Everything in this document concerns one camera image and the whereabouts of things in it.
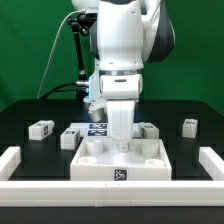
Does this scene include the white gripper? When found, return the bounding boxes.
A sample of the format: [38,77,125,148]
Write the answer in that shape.
[100,74,143,152]

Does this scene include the white square table top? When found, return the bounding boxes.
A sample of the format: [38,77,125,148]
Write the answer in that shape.
[70,138,172,181]

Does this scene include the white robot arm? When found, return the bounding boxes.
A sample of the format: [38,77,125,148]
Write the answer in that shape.
[71,0,175,152]

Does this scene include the marker tag sheet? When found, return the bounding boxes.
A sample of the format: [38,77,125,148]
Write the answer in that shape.
[70,123,108,137]

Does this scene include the white U-shaped fence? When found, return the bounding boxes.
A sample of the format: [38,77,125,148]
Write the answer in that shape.
[0,147,224,207]

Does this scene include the black cables at base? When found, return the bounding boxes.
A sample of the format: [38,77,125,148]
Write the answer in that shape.
[39,80,90,100]

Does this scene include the white cable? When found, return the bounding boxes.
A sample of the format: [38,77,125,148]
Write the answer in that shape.
[36,9,88,100]

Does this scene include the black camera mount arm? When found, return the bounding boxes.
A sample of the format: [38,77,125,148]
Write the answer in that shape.
[67,13,97,100]

